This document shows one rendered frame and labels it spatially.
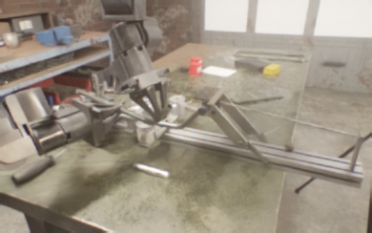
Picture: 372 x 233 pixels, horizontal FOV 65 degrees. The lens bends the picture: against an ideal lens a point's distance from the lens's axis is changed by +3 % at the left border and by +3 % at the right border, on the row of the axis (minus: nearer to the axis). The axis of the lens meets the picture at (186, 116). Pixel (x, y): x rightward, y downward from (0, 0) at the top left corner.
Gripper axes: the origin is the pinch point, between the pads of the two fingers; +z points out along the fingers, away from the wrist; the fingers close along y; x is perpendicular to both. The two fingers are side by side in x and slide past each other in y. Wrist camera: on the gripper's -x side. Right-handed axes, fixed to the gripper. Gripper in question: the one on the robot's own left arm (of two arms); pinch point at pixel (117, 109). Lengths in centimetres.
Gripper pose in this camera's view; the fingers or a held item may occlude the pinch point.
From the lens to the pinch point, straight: 71.0
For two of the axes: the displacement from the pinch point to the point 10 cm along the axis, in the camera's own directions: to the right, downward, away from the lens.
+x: 7.6, 2.8, -5.9
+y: 0.2, 8.9, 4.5
